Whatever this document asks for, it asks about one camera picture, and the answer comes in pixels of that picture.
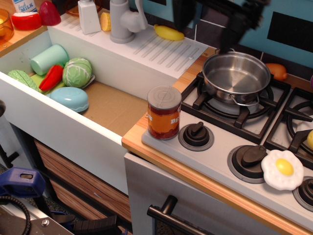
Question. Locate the yellow toy corn piece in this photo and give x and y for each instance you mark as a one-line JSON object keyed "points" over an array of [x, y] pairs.
{"points": [[105, 21]]}

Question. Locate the black left stove knob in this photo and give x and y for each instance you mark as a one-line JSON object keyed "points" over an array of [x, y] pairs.
{"points": [[196, 137]]}

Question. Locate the toy milk carton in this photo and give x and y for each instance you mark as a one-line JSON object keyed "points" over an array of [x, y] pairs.
{"points": [[22, 6]]}

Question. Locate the orange transparent cup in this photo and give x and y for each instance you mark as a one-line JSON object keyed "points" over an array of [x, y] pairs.
{"points": [[6, 26]]}

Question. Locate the mint green toy cup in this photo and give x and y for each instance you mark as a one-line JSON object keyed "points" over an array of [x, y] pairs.
{"points": [[42, 62]]}

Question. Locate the black left burner grate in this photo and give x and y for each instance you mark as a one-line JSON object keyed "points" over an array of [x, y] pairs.
{"points": [[250, 123]]}

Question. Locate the green toy cabbage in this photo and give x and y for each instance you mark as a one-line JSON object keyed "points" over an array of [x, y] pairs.
{"points": [[77, 72]]}

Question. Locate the orange toy carrot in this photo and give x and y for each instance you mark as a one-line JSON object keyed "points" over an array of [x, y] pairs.
{"points": [[278, 71]]}

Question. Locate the light blue toy bowl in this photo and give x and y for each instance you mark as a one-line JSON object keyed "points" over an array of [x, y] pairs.
{"points": [[75, 99]]}

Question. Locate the black middle stove knob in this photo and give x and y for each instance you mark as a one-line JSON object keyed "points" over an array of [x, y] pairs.
{"points": [[245, 163]]}

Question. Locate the red toy chili pepper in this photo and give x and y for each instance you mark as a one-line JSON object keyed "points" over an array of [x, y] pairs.
{"points": [[52, 78]]}

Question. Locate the black stove knob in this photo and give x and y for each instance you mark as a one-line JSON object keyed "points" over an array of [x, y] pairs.
{"points": [[304, 194], [245, 163], [196, 137]]}

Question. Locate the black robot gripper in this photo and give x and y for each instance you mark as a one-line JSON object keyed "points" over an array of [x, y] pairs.
{"points": [[187, 13]]}

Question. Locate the red toy cheese wheel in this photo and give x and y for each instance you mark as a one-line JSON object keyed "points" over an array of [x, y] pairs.
{"points": [[26, 20]]}

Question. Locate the white soap dispenser bottle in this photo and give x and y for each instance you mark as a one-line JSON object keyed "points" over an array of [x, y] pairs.
{"points": [[88, 17]]}

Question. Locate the black oven door handle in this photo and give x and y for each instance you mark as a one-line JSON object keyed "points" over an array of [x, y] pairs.
{"points": [[164, 215]]}

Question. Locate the orange toy bean can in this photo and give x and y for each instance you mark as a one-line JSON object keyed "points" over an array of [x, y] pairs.
{"points": [[163, 112]]}

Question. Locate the black right stove knob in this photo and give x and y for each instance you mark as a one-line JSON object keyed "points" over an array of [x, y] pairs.
{"points": [[304, 194]]}

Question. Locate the black right burner grate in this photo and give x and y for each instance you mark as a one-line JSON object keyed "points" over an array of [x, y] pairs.
{"points": [[292, 127]]}

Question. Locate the toy fried egg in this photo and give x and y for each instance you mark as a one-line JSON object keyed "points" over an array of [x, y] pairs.
{"points": [[282, 170]]}

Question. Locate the grey toy faucet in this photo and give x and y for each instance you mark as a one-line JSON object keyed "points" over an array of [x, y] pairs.
{"points": [[124, 22]]}

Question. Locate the dark red toy pepper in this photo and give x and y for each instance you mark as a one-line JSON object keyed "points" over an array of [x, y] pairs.
{"points": [[49, 14]]}

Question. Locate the yellow toy banana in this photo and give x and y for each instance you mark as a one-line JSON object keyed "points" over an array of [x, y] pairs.
{"points": [[168, 33]]}

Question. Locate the yellow toy lemon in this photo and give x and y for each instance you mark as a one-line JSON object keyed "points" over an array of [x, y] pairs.
{"points": [[310, 139]]}

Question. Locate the black burner grate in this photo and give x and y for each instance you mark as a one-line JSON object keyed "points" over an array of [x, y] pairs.
{"points": [[292, 127], [250, 123]]}

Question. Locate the orange transparent bowl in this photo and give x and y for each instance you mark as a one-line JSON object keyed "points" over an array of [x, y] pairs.
{"points": [[71, 7]]}

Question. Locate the blue clamp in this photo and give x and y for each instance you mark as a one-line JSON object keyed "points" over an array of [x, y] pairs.
{"points": [[22, 183]]}

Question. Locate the stainless steel pot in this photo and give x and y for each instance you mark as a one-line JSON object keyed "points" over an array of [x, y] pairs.
{"points": [[235, 78]]}

